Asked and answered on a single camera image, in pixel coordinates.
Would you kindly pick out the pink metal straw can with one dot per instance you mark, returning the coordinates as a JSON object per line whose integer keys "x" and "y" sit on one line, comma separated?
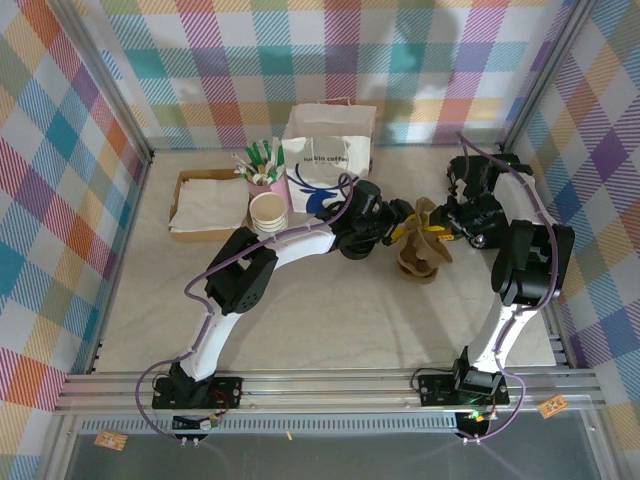
{"x": 257, "y": 189}

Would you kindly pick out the white wrapped stirrer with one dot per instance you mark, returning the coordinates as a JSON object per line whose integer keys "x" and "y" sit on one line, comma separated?
{"x": 242, "y": 170}
{"x": 265, "y": 175}

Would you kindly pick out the brown cardboard napkin tray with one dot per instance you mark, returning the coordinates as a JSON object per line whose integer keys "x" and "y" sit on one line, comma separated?
{"x": 210, "y": 236}

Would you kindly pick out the brown pulp cup carrier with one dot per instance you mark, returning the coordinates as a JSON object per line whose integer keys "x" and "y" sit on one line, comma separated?
{"x": 427, "y": 235}

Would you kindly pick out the aluminium frame rail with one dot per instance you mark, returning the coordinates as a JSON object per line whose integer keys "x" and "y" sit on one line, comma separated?
{"x": 325, "y": 395}

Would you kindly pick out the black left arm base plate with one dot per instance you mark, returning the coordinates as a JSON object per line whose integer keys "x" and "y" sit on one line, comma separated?
{"x": 230, "y": 392}

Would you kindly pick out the white paper takeout bag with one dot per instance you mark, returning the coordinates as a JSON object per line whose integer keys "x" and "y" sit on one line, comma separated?
{"x": 330, "y": 160}

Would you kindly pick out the small black controller board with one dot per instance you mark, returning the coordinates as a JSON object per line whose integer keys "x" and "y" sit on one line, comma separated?
{"x": 475, "y": 417}
{"x": 192, "y": 422}

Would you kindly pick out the white wrapped straw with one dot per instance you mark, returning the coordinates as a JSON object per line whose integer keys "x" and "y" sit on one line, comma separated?
{"x": 273, "y": 150}

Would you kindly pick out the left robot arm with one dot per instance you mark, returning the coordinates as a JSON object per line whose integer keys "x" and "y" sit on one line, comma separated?
{"x": 305, "y": 247}

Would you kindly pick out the stack of paper cups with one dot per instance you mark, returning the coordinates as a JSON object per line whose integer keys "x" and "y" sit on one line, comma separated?
{"x": 267, "y": 210}

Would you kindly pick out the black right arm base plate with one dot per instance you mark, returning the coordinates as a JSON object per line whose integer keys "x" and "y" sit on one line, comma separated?
{"x": 430, "y": 390}

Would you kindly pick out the orange marker tag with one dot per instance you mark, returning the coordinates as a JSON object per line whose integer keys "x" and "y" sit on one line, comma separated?
{"x": 552, "y": 407}
{"x": 110, "y": 441}

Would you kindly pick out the aluminium frame post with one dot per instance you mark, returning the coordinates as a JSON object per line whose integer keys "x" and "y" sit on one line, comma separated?
{"x": 121, "y": 100}
{"x": 544, "y": 75}

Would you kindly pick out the green wrapped straw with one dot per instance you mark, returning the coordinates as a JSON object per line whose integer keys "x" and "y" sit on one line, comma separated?
{"x": 261, "y": 152}
{"x": 281, "y": 156}
{"x": 252, "y": 154}

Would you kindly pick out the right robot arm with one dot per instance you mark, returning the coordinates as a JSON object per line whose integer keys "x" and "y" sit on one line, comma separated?
{"x": 510, "y": 200}

